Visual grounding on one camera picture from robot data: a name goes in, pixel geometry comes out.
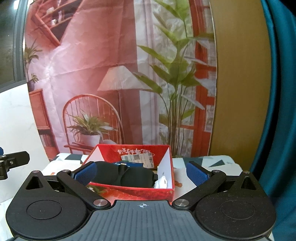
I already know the black sleep eye mask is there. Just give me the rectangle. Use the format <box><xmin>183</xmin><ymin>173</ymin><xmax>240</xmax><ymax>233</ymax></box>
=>
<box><xmin>92</xmin><ymin>162</ymin><xmax>158</xmax><ymax>188</ymax></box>

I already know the printed room backdrop poster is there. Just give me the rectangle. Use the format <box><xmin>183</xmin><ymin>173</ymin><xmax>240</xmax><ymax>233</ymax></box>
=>
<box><xmin>24</xmin><ymin>1</ymin><xmax>217</xmax><ymax>159</ymax></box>

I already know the red strawberry cardboard box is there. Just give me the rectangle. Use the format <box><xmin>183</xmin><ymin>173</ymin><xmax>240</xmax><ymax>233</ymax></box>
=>
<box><xmin>84</xmin><ymin>144</ymin><xmax>175</xmax><ymax>202</ymax></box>

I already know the teal curtain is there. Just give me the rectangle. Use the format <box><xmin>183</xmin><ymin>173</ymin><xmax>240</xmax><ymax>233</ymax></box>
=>
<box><xmin>251</xmin><ymin>1</ymin><xmax>295</xmax><ymax>240</ymax></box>

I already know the yellow wooden panel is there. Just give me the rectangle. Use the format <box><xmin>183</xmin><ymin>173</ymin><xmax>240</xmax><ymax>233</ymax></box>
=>
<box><xmin>210</xmin><ymin>1</ymin><xmax>271</xmax><ymax>169</ymax></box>

